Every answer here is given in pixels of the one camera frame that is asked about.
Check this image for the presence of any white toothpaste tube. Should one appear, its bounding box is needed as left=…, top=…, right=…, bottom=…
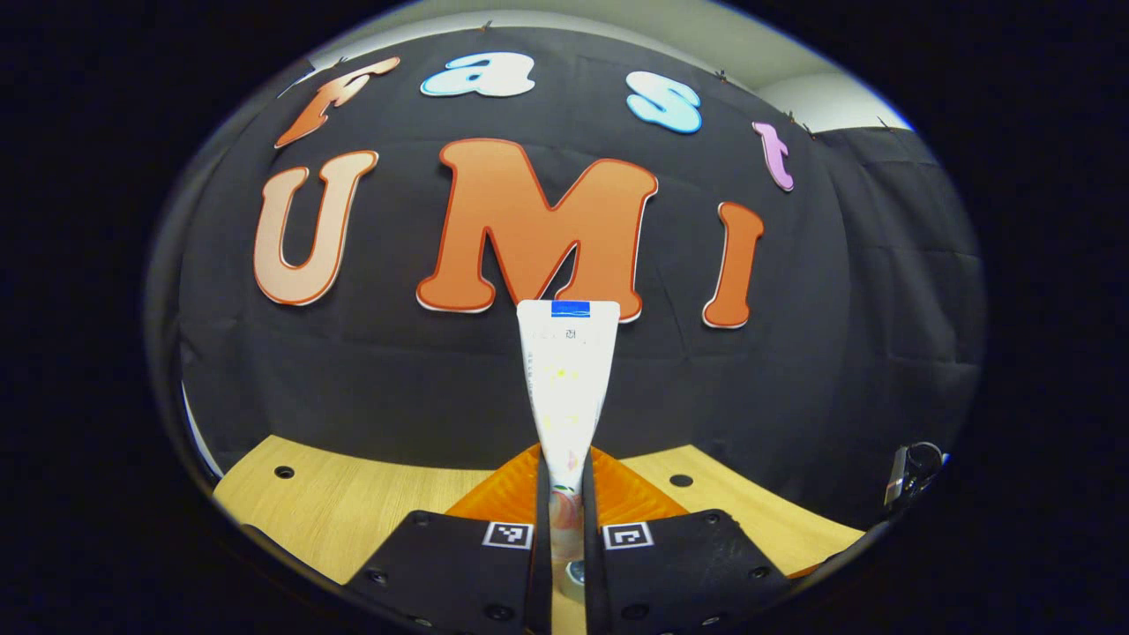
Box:
left=516, top=300, right=621, bottom=605

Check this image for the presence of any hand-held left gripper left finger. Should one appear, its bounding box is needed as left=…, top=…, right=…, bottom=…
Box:
left=344, top=444, right=553, bottom=635

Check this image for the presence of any wooden desktop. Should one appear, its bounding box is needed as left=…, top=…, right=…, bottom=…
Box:
left=213, top=434, right=867, bottom=635

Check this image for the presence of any black backdrop cloth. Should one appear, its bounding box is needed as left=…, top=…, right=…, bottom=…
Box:
left=146, top=25, right=987, bottom=530

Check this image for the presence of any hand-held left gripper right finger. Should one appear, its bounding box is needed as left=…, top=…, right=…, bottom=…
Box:
left=582, top=445, right=795, bottom=635

